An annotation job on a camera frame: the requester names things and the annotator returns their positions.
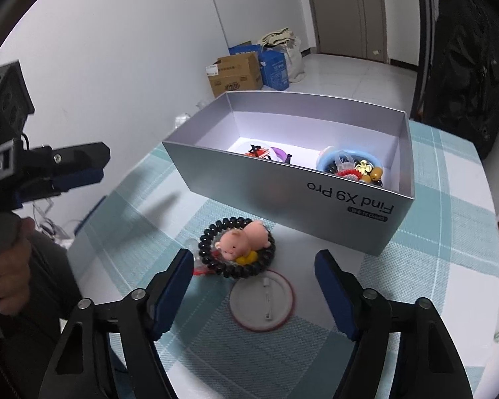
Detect clear plastic bags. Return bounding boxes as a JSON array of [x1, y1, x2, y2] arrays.
[[175, 100, 211, 129]]

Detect clear plastic clip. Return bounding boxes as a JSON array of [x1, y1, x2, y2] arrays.
[[333, 153, 356, 171]]

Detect black bead bracelet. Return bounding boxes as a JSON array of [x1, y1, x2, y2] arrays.
[[198, 217, 276, 280]]

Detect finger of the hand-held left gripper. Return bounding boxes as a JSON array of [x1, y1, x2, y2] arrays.
[[29, 142, 111, 179], [19, 169, 104, 208]]

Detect round white pin badge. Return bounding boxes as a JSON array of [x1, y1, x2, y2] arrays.
[[229, 269, 295, 332]]

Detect brown cardboard box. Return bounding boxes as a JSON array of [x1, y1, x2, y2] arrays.
[[207, 53, 262, 98]]

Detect dark amber bead bracelet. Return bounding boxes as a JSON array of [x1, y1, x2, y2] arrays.
[[330, 160, 384, 187]]

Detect person's left hand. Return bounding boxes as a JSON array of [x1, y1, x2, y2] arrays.
[[0, 219, 32, 315]]

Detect thin wall cable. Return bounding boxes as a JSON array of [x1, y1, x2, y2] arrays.
[[203, 0, 230, 51]]

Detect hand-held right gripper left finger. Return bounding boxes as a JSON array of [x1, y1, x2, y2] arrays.
[[39, 248, 195, 399]]

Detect light blue bangle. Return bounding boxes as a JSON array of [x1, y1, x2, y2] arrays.
[[316, 146, 385, 186]]

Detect black metal coat rack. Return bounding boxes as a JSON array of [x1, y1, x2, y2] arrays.
[[414, 0, 438, 121]]

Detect purple ring bracelet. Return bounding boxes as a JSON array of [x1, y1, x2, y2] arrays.
[[270, 146, 294, 164]]

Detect pink pig figurine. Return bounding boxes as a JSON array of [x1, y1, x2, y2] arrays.
[[216, 221, 273, 267]]

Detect grey brown door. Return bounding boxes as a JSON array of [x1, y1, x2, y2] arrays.
[[303, 0, 389, 64]]

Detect blue cardboard box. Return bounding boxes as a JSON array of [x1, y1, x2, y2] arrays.
[[229, 42, 290, 91]]

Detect teal checkered tablecloth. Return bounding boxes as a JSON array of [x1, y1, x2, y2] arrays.
[[67, 120, 499, 399]]

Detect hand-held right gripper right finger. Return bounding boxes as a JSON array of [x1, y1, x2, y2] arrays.
[[315, 249, 474, 399]]

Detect black backpack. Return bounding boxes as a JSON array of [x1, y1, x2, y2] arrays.
[[422, 0, 499, 161]]

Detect white sack with cloth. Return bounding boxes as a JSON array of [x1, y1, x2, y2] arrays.
[[260, 29, 306, 86]]

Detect silver cardboard box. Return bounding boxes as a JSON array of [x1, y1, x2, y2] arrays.
[[162, 90, 416, 256]]

